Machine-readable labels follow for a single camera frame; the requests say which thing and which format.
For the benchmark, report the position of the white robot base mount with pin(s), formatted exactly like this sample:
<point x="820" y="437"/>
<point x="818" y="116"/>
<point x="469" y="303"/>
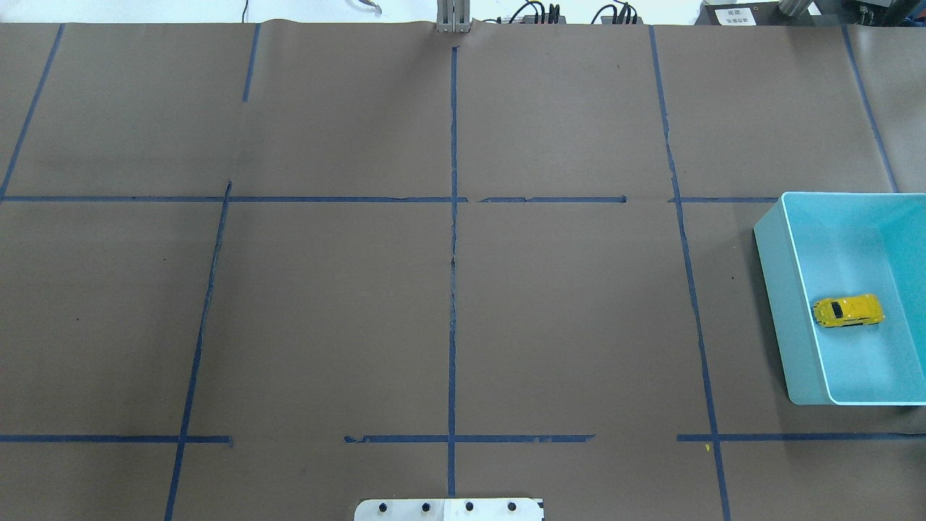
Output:
<point x="451" y="509"/>

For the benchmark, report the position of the aluminium frame post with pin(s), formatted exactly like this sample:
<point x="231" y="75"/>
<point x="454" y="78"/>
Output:
<point x="453" y="16"/>

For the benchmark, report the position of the light blue plastic bin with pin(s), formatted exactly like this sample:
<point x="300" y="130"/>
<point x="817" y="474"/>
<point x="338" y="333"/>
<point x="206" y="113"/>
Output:
<point x="845" y="279"/>

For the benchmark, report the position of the yellow beetle toy car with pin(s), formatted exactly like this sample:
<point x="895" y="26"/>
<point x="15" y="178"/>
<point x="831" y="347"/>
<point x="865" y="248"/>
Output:
<point x="840" y="312"/>

